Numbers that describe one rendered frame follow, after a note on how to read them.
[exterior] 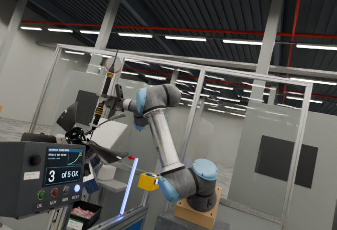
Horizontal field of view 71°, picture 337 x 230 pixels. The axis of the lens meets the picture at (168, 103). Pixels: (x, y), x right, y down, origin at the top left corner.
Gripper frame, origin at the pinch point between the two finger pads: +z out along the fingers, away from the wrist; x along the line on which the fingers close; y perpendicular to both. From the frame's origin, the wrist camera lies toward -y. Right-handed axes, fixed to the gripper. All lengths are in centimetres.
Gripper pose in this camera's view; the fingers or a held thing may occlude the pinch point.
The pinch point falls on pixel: (100, 94)
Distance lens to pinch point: 164.0
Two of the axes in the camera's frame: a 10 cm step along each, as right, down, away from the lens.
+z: -9.2, -2.1, 3.4
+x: 3.0, 2.0, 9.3
